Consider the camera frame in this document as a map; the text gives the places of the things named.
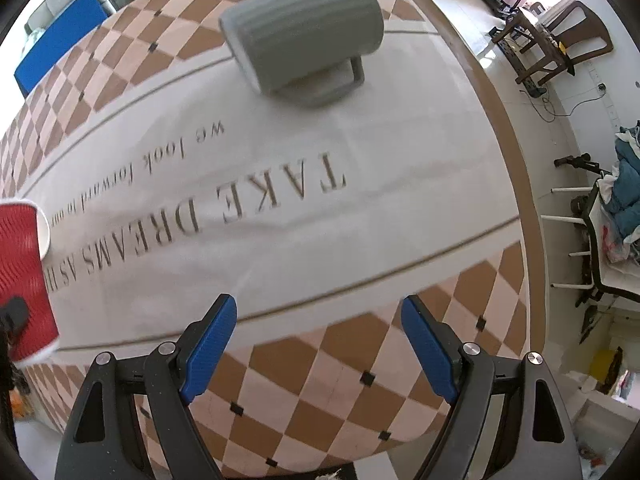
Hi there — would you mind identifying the red ripple paper cup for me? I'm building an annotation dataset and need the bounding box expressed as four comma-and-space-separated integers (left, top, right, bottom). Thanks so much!
1, 198, 60, 367

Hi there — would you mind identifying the checkered printed tablecloth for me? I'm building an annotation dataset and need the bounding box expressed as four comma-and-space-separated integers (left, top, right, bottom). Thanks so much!
1, 0, 546, 478

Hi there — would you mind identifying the grey ribbed ceramic mug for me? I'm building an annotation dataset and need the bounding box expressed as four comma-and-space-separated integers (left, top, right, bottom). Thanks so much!
219, 0, 384, 107

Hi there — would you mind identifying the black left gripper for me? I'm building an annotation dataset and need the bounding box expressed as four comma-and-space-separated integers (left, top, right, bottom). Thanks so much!
0, 296, 28, 457

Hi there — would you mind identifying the dark wooden chair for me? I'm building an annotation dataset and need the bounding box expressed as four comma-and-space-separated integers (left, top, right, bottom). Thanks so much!
489, 0, 614, 84

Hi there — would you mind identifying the white chair with clothes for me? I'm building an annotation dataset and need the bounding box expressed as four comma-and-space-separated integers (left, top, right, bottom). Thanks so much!
541, 126, 639, 304

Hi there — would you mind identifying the blue panel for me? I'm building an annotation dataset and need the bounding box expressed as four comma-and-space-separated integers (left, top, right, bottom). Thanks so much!
14, 0, 107, 98

